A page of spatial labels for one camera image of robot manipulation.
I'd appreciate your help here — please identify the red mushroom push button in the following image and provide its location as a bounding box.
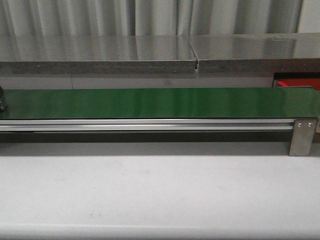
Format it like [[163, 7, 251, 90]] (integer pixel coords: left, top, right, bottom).
[[0, 86, 7, 112]]

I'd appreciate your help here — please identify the green conveyor belt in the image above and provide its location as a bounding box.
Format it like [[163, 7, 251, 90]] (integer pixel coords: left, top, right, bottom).
[[0, 87, 320, 120]]

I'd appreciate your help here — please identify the grey stone counter slab left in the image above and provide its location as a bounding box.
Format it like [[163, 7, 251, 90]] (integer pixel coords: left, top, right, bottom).
[[0, 36, 197, 75]]

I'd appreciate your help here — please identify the grey stone counter slab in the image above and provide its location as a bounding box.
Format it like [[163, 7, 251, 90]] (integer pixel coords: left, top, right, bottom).
[[0, 36, 197, 75], [189, 33, 320, 74]]

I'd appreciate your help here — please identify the grey stone counter slab right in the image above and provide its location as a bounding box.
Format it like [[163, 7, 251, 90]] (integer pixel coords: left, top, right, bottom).
[[189, 33, 320, 74]]

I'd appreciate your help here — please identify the red plastic tray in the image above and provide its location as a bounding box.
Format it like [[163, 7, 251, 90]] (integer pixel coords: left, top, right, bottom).
[[277, 78, 320, 91]]

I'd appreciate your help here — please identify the white pleated curtain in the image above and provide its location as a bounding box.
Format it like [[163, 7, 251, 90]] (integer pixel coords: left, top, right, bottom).
[[0, 0, 303, 36]]

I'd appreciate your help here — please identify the steel conveyor support bracket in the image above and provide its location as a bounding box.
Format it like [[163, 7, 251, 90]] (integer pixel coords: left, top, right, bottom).
[[288, 118, 317, 157]]

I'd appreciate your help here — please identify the aluminium conveyor frame rail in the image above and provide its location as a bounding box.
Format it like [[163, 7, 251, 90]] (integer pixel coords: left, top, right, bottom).
[[0, 118, 295, 132]]

